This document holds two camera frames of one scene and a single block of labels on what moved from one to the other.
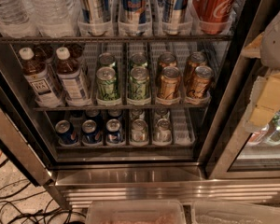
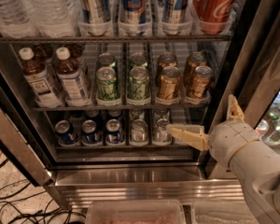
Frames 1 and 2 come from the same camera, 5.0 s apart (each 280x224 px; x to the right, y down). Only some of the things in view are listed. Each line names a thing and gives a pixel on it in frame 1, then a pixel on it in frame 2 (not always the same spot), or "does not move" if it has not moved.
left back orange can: (167, 60) does not move
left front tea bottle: (35, 73) does not move
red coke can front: (215, 7) does not move
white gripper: (277, 44) → (230, 141)
